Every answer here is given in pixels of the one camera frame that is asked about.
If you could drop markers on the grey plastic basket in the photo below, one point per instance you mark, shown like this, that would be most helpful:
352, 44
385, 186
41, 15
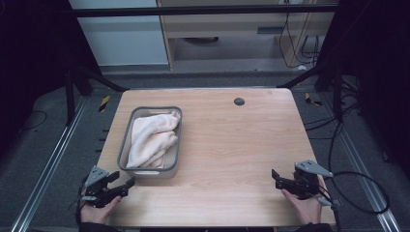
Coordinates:
154, 174

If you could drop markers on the person's right hand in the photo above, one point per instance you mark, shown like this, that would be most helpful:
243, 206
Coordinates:
307, 211

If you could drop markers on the person's left hand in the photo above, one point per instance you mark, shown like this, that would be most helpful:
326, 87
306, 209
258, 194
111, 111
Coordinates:
95, 214

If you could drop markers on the black metal stand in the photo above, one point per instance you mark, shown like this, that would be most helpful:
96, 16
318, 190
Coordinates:
70, 96
337, 96

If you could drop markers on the dark round table grommet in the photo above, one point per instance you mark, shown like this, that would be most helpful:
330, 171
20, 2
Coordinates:
239, 101

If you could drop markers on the cream towel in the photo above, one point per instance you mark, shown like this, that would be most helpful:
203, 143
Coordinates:
151, 138

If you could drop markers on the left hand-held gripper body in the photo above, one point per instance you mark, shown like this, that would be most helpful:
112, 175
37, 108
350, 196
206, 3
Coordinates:
96, 175

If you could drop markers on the dark curtain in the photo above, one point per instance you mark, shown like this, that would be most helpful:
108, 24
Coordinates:
380, 64
32, 48

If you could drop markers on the yellow black tape strip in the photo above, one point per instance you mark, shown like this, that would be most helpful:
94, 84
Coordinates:
104, 103
311, 100

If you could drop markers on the black horizontal bar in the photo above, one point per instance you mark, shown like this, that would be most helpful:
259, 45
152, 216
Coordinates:
193, 11

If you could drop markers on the aluminium floor rail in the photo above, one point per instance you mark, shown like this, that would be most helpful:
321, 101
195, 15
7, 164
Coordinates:
48, 167
353, 151

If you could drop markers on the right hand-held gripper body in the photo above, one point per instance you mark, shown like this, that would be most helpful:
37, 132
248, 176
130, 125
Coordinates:
306, 183

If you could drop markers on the light wooden desk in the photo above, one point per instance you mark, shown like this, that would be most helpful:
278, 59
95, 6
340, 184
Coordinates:
225, 25

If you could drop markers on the white cabinet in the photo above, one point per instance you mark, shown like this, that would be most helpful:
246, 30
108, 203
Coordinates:
122, 42

